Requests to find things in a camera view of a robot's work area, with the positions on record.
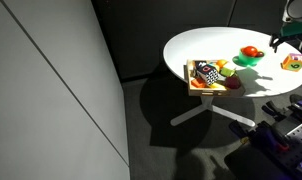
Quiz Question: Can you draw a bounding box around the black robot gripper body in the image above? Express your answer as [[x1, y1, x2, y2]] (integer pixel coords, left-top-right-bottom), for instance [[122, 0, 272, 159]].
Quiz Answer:
[[270, 34, 301, 45]]

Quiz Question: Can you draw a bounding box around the colourful foam toy cube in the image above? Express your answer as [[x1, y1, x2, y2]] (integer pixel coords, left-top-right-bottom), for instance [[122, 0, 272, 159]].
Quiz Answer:
[[281, 53, 302, 72]]

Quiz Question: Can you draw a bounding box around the dark red toy plum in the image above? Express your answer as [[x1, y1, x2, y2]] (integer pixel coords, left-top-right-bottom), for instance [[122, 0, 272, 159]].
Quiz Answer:
[[256, 51, 264, 57]]

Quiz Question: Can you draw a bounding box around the red toy tomato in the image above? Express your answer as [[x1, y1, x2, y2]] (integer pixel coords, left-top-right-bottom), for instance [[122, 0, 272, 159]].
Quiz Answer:
[[241, 46, 258, 57]]

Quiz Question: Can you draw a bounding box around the green toy block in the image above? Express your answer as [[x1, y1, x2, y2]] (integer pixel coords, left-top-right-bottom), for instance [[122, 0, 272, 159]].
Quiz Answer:
[[220, 67, 236, 77]]

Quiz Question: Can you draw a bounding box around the pink toy block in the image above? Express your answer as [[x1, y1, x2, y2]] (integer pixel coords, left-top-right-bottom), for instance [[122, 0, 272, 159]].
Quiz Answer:
[[224, 76, 241, 89]]

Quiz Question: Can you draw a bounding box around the orange toy ball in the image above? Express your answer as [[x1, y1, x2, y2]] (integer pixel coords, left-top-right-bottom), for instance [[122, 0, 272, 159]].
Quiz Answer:
[[216, 59, 228, 68]]

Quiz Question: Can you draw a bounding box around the black white patterned foam block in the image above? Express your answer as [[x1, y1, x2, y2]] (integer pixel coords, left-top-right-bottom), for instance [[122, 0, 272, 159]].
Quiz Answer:
[[195, 61, 218, 85]]

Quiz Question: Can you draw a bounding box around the orange toy block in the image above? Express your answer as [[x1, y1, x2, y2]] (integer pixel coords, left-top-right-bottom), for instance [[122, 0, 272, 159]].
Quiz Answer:
[[191, 78, 206, 88]]

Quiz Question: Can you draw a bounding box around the wooden toy tray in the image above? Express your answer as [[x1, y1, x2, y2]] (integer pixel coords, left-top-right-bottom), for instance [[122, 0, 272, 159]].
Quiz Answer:
[[184, 60, 245, 97]]

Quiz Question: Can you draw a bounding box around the green plastic bowl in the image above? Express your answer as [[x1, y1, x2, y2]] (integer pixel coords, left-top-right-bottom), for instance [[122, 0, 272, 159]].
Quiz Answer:
[[233, 49, 265, 67]]

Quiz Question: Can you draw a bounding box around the purple clamp far right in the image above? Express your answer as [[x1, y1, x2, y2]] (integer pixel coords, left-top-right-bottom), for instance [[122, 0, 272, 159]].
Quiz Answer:
[[261, 94, 302, 122]]

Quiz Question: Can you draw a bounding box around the purple clamp with orange tip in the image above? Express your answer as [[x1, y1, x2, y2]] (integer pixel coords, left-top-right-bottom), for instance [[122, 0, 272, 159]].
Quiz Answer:
[[229, 121, 289, 151]]

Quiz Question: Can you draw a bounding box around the perforated grey mounting plate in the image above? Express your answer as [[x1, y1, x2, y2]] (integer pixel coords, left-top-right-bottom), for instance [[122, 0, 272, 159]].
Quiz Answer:
[[276, 124, 302, 180]]

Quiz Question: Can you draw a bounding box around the white table pedestal base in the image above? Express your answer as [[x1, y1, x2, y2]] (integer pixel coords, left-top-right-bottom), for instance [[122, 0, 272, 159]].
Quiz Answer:
[[170, 96, 255, 127]]

